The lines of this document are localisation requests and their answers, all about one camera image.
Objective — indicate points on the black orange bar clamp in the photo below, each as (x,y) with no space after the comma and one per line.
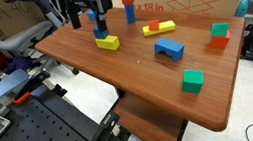
(31,86)
(98,140)

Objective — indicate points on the blue foam arch block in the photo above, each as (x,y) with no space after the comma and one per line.
(170,47)

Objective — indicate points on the blue foam cube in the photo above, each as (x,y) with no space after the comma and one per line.
(102,35)

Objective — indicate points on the short yellow foam block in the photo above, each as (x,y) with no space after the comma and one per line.
(108,43)

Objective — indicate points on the red block under green block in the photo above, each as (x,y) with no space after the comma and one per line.
(219,43)

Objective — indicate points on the cardboard box with handwriting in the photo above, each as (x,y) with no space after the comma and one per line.
(7,14)

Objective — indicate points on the red cube on yellow block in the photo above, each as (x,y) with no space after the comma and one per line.
(154,25)

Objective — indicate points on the blue foam pillar block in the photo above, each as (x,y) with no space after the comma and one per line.
(130,13)

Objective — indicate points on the green foam cube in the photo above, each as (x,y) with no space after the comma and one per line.
(192,81)

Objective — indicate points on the wooden table pedestal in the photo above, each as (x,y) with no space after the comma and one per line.
(148,124)

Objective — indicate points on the black perforated breadboard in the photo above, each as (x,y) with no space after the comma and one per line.
(41,133)

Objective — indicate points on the gray office chair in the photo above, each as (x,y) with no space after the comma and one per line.
(20,37)

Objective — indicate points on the green block on red block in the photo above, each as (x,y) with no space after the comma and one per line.
(219,29)

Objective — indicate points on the teal chair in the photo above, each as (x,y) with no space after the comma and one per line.
(243,4)

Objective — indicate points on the long yellow foam block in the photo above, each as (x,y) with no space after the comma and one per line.
(167,26)

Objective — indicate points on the purple cloth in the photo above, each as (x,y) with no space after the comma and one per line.
(19,64)

